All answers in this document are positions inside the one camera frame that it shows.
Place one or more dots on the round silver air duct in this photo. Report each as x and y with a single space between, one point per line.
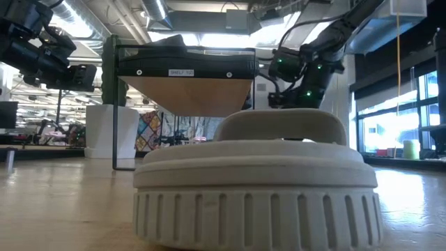
155 10

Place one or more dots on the yellow-green roll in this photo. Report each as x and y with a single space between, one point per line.
412 150

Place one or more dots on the white hexagonal plant pot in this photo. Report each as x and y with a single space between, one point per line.
101 132

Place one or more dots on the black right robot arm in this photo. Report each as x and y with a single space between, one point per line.
334 35

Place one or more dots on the grey slide sandal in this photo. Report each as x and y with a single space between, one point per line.
258 209

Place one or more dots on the wooden shelf black metal frame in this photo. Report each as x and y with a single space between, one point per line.
188 97

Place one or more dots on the grey metal post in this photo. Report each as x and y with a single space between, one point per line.
10 160

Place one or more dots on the grey ceiling box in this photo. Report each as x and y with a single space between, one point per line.
237 19

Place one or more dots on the black background monitor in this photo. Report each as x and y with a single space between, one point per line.
8 115

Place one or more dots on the rectangular silver air duct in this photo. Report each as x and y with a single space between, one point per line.
400 17

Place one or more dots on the colourful patterned wall art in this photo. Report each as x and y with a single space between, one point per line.
150 129

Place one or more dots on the small red box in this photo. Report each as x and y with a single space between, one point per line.
382 153

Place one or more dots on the black pillar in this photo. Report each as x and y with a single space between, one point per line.
440 69

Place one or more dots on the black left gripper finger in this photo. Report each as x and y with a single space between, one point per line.
59 83
83 77

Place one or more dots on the black slide sandal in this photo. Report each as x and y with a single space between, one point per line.
181 61

